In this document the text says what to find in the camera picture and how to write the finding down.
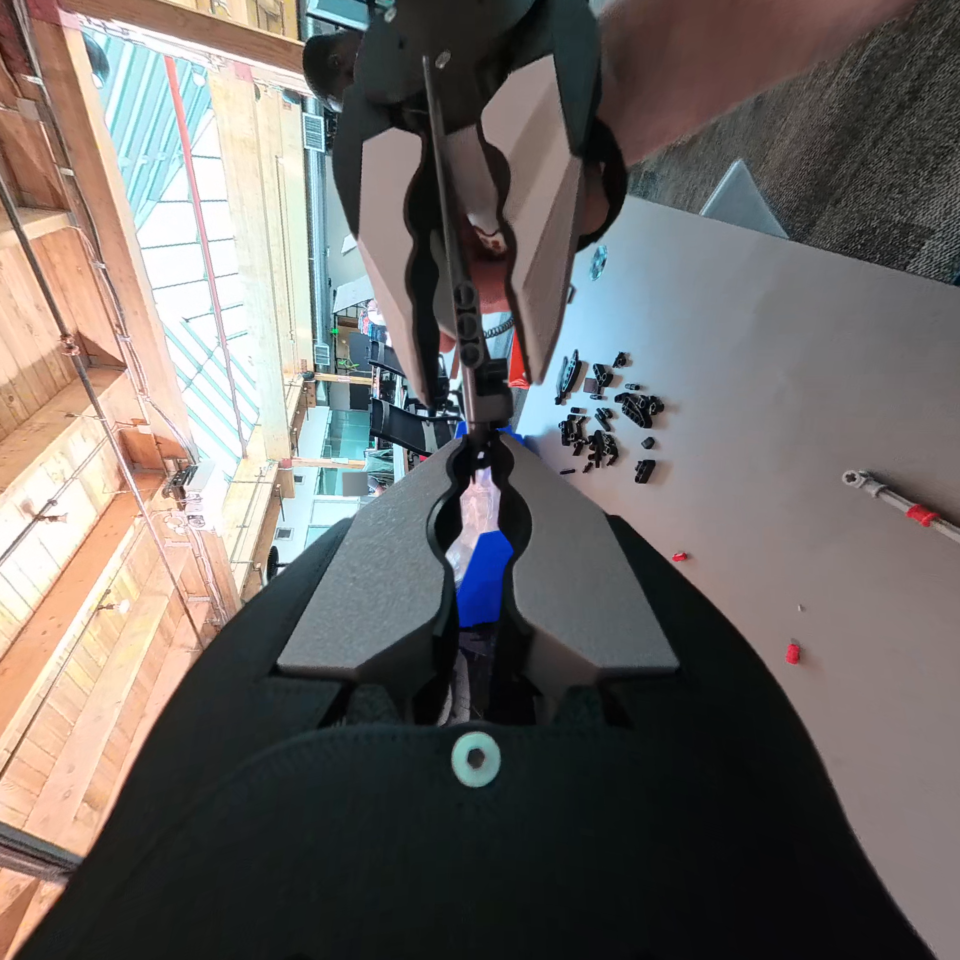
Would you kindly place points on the blue plastic bin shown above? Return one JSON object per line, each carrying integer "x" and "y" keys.
{"x": 480, "y": 585}

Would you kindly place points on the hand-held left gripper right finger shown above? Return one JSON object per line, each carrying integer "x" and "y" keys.
{"x": 592, "y": 600}

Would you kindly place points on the person's right hand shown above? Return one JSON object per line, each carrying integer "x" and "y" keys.
{"x": 596, "y": 199}

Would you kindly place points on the black hanging light bar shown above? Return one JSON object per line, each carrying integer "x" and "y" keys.
{"x": 37, "y": 847}

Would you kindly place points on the person's right forearm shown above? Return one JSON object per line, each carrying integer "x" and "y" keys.
{"x": 712, "y": 60}

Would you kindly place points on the dark grey lego wing assembly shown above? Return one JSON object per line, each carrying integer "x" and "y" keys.
{"x": 471, "y": 322}

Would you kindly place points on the pile of black lego pieces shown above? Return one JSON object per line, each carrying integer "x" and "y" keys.
{"x": 607, "y": 420}

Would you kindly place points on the clear plastic bag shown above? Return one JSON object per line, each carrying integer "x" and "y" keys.
{"x": 472, "y": 517}

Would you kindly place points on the black office chair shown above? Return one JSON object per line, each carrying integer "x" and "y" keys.
{"x": 397, "y": 427}

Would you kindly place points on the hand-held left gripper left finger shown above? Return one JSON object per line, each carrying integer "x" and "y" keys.
{"x": 367, "y": 600}

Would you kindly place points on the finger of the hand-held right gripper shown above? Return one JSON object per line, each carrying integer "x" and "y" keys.
{"x": 544, "y": 187}
{"x": 382, "y": 225}

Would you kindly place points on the long red ridged lego connector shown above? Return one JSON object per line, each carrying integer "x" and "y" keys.
{"x": 793, "y": 651}

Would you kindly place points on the grey lego axle red bush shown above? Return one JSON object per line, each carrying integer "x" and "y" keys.
{"x": 885, "y": 495}

